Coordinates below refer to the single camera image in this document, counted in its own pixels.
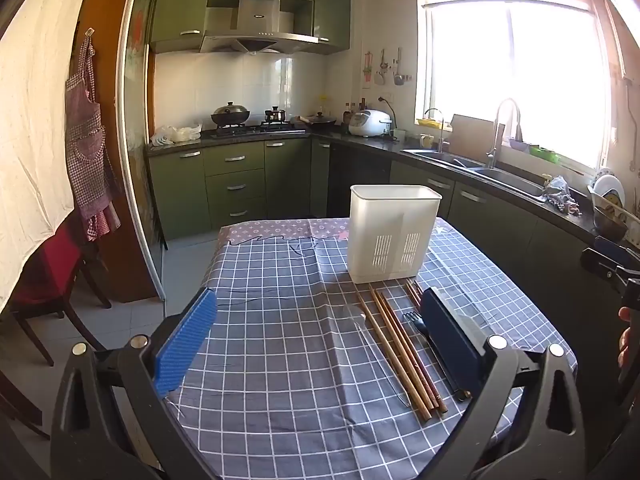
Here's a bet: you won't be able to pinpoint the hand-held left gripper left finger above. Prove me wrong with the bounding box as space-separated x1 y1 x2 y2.
50 287 221 480

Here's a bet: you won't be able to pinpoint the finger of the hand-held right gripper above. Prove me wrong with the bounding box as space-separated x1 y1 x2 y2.
595 236 640 261
581 248 640 281

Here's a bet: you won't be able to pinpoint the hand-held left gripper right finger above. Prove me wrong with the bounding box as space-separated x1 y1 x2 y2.
419 286 587 480

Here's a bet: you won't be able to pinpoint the red-tipped wooden chopstick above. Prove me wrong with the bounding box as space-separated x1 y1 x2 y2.
389 309 449 411
382 294 443 412

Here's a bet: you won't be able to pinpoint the dark fork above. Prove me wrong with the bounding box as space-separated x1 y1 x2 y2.
402 311 468 401

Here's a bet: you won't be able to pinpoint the light bamboo chopstick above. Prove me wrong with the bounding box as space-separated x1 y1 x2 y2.
368 283 430 423
375 288 437 415

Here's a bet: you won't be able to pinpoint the brown wooden chopstick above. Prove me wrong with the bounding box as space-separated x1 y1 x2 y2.
414 279 472 401
405 280 466 402
409 279 469 402

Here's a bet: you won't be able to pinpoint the clear plastic spoon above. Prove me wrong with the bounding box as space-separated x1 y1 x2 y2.
345 304 412 407

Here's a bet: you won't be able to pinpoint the white plastic utensil holder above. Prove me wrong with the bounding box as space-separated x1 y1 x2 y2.
347 184 443 284

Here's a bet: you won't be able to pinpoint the person's right hand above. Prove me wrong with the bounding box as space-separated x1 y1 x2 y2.
618 306 633 370

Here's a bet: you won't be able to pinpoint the dish rack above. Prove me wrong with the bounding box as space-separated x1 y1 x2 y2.
587 167 640 248

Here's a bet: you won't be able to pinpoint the white plate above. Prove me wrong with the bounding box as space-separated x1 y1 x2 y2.
595 172 626 206

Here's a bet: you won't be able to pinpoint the crumpled cloth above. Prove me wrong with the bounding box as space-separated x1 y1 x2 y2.
542 175 583 217

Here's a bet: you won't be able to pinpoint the blue checked tablecloth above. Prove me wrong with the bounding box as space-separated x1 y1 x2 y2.
165 217 578 480

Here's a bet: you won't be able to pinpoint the tall steel faucet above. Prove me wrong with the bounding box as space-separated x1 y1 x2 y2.
485 98 523 170

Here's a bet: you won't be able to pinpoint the red chair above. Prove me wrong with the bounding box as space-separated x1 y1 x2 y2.
10 220 113 366

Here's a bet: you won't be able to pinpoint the green base cabinets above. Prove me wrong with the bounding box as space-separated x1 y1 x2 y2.
147 137 640 341

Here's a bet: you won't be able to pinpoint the brown board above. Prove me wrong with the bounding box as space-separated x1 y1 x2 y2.
450 114 498 148

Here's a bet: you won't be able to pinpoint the steel sink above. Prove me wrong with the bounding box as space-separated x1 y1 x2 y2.
402 147 548 201

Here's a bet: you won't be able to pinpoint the window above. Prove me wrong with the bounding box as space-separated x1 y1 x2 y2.
415 0 626 171

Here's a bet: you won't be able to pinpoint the small steel faucet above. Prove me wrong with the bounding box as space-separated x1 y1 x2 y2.
424 108 446 153

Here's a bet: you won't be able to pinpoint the white plastic bag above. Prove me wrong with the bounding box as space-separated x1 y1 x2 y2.
150 124 203 147

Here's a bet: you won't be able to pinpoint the black kitchen countertop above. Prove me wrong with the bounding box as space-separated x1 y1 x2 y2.
145 127 640 251

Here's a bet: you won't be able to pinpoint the checked apron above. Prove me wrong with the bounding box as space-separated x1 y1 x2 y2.
65 30 121 242

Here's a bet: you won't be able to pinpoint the gas stove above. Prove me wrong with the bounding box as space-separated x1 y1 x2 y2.
210 122 306 138

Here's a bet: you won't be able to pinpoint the white rice cooker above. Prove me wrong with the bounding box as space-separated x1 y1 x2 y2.
348 109 393 138

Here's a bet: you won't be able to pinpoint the black wok with lid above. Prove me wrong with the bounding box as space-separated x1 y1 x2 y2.
211 101 251 128

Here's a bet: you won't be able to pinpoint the sliding glass door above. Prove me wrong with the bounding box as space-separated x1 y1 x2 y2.
116 0 166 301

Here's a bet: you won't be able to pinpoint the condiment bottles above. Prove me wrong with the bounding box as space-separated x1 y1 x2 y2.
342 100 368 126

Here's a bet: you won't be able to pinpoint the black frying pan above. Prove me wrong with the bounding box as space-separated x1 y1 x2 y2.
292 112 338 131

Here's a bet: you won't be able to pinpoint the white curtain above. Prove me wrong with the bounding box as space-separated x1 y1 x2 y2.
0 0 101 311

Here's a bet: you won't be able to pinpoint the steel range hood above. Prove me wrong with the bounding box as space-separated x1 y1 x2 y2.
200 0 320 55

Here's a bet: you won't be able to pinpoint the hanging wall utensils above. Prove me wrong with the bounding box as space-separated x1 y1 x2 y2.
362 47 413 88

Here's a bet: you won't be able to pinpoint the green wall cabinets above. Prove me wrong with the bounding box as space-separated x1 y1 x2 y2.
150 0 352 56

